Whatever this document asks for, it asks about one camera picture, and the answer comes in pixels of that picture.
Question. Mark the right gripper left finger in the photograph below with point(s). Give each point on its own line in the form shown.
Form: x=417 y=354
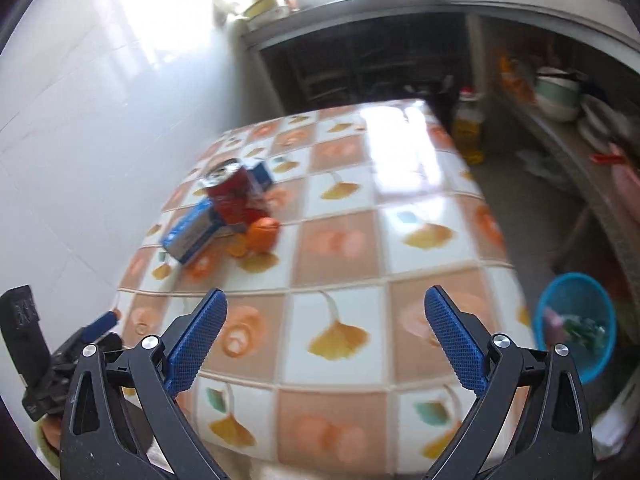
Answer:
x=98 y=441

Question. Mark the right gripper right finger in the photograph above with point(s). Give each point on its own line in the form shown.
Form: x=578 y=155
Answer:
x=529 y=419

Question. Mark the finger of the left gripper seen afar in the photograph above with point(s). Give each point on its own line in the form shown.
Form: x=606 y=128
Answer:
x=101 y=326

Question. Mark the blue toothpaste box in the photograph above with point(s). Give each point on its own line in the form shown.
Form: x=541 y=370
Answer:
x=194 y=230

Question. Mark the orange tangerine peel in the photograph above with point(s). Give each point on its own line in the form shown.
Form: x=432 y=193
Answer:
x=262 y=235

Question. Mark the red drink can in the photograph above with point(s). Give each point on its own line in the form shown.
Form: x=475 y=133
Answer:
x=235 y=194

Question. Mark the blue mesh trash basket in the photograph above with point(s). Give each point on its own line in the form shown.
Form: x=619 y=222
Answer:
x=575 y=310

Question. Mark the small orange peel piece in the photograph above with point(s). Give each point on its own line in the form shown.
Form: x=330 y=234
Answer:
x=237 y=246

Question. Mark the patterned tablecloth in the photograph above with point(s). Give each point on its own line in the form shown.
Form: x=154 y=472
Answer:
x=326 y=361

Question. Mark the cooking oil bottle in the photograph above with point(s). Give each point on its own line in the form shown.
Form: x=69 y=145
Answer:
x=467 y=127

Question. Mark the stacked bowls on shelf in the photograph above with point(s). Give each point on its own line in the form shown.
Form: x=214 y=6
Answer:
x=557 y=94

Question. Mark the enamel basin on counter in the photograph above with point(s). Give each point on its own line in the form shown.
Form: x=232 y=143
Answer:
x=265 y=6

